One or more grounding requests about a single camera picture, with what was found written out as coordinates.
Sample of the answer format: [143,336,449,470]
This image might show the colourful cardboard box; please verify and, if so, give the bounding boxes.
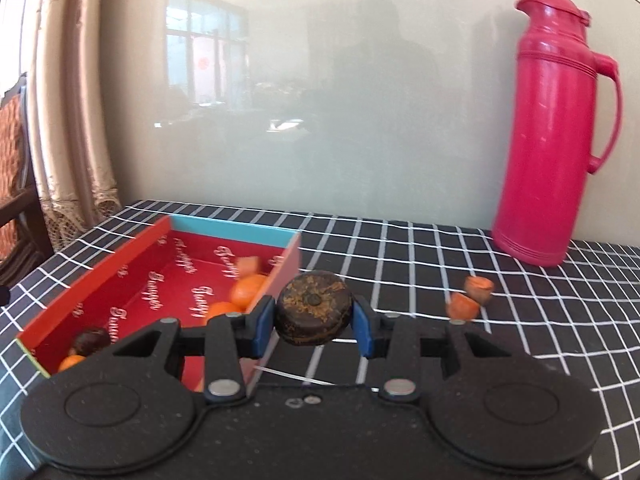
[16,214,302,393]

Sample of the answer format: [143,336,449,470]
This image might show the wooden chair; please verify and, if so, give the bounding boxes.
[0,72,53,286]

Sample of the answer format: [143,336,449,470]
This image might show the large orange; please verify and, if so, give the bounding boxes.
[230,274,271,310]

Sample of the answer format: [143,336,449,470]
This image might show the beige lace-trimmed curtain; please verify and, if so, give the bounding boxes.
[30,0,121,251]

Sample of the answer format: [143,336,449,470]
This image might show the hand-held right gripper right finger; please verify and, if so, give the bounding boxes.
[351,296,523,402]

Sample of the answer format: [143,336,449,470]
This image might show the small carrot piece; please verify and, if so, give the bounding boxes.
[464,276,495,307]
[446,294,482,320]

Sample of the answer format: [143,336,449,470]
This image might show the red plastic thermos jug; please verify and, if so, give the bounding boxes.
[492,0,625,267]

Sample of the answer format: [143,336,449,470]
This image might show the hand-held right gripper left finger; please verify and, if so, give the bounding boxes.
[114,296,275,403]

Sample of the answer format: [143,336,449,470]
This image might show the dark brown round dried fruit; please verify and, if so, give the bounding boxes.
[276,270,355,347]

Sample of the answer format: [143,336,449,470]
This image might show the black white checked tablecloth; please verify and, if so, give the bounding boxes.
[0,200,640,480]

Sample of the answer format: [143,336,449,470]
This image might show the brown kiwi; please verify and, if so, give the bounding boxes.
[70,327,112,358]

